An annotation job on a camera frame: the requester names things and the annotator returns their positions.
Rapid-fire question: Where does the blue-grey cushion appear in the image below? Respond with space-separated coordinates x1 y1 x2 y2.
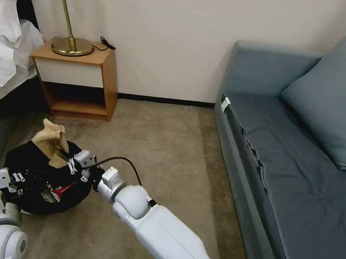
269 26 346 172

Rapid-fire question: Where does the wooden nightstand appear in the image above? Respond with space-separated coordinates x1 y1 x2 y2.
21 37 127 126

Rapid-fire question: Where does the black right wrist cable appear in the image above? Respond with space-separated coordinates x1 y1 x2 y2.
85 153 168 208

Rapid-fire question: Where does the brown paper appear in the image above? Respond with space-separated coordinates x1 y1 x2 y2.
28 117 78 171

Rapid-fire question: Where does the white sofa tag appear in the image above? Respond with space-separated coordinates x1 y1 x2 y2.
219 94 234 115

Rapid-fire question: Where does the blue-grey sofa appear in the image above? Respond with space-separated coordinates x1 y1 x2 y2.
190 16 346 259

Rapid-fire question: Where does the red wrapper scrap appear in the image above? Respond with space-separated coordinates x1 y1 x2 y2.
50 179 77 203

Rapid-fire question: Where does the grey crumpled wrapper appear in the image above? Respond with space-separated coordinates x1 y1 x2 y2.
39 189 58 204

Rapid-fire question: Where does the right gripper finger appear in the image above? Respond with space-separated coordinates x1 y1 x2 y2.
69 167 92 186
54 148 81 175

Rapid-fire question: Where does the thin black cable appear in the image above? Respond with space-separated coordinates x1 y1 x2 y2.
98 36 119 52

